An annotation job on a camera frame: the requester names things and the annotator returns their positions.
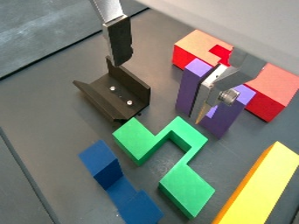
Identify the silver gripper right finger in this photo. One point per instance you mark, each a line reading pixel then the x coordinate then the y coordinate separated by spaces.
pixel 217 88

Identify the blue U-shaped block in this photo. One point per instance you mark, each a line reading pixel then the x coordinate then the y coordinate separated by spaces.
pixel 134 204

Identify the black angled metal bracket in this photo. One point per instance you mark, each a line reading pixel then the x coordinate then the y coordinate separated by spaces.
pixel 119 94

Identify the green zigzag block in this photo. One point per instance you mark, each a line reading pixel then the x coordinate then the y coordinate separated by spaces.
pixel 171 149

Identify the purple U-shaped block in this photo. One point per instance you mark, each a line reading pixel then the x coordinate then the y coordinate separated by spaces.
pixel 222 115

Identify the yellow long block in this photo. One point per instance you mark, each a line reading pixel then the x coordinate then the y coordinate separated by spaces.
pixel 254 199

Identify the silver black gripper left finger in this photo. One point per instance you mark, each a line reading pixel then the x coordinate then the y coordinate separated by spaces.
pixel 117 28

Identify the red board with slots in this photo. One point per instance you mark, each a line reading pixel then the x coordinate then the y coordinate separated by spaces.
pixel 276 85

